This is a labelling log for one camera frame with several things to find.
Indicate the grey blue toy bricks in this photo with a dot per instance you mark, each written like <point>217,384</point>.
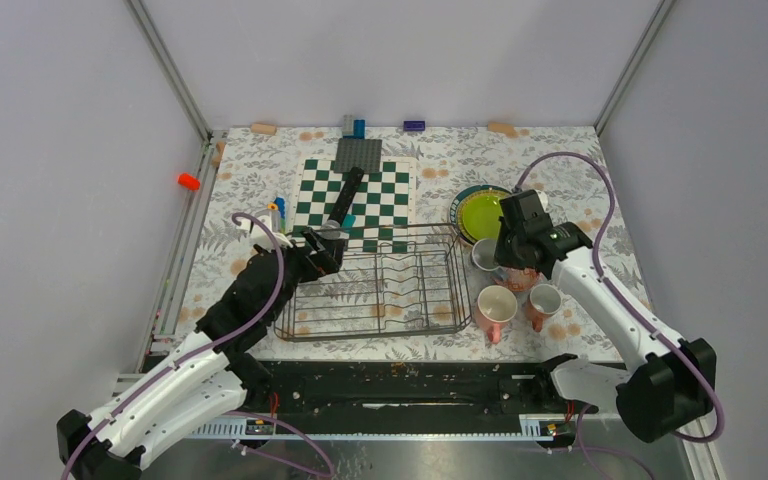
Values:
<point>353,128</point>

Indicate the large pink mug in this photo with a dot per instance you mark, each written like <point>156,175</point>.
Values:
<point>495,307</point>

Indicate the grey blue mug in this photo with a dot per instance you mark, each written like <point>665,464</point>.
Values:
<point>483,255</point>

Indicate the orange cylinder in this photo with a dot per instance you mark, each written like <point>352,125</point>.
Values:
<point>189,182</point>

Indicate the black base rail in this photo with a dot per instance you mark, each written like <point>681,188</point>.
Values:
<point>384,399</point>

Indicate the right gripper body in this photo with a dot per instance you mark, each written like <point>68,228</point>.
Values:
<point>507,249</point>

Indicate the teal block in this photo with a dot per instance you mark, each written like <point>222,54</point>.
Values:
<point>348,223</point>

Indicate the black wire dish rack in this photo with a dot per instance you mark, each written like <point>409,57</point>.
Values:
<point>400,280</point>

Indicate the black microphone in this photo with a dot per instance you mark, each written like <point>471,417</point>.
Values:
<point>332,228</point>

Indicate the purple toy brick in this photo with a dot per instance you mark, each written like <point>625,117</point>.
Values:
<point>414,125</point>

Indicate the blue white patterned bowl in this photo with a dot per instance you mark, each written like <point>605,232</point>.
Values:
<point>516,280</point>

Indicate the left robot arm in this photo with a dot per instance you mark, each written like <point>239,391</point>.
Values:
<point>210,373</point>

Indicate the colourful toy block stack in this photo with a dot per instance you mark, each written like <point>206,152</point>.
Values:
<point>278,204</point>

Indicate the green white chessboard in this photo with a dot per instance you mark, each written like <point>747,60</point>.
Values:
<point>384,204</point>

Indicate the small pink mug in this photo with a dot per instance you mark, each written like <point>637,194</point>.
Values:
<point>543,301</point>

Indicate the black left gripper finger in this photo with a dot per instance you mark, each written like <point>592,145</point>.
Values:
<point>331,243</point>
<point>318,264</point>

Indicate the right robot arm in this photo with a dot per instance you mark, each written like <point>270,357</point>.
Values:
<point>667,382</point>

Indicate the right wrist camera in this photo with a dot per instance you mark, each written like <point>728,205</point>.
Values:
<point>543,197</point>

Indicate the lime green plate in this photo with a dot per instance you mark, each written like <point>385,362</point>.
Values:
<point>478,216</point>

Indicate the wooden cork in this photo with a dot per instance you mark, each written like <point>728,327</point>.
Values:
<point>505,129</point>
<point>263,129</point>

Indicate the left wooden cork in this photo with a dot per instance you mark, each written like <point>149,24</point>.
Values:
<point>263,129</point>

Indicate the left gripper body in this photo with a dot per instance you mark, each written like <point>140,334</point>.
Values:
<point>299,269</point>

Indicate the grey building baseplate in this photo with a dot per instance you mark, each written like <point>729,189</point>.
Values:
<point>352,153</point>

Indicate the white plate green red rim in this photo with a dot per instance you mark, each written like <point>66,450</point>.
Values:
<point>460,199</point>

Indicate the right wooden cork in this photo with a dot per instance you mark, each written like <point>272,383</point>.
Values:
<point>505,129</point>

